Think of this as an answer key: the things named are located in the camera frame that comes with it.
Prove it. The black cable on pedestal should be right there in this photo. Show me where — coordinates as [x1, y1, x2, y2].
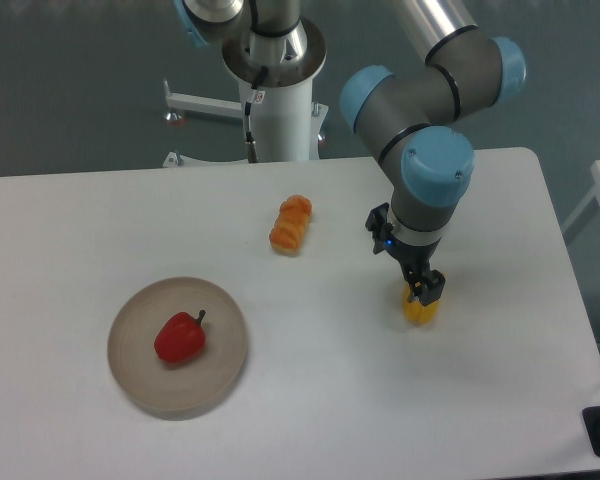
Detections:
[242, 66, 268, 164]

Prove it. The beige round plate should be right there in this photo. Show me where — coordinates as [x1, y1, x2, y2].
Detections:
[107, 277, 248, 420]

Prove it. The orange braided bread loaf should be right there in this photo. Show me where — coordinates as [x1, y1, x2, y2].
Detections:
[269, 195, 312, 256]

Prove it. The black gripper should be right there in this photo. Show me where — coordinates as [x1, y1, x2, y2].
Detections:
[365, 203, 445, 305]

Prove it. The red bell pepper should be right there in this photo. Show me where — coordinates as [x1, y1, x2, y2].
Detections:
[154, 310, 206, 364]

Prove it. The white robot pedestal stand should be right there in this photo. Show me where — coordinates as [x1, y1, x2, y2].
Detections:
[163, 17, 329, 163]

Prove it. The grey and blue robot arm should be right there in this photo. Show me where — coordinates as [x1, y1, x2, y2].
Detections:
[174, 1, 526, 306]

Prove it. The yellow bell pepper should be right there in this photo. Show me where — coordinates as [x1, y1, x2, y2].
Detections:
[402, 285, 439, 326]

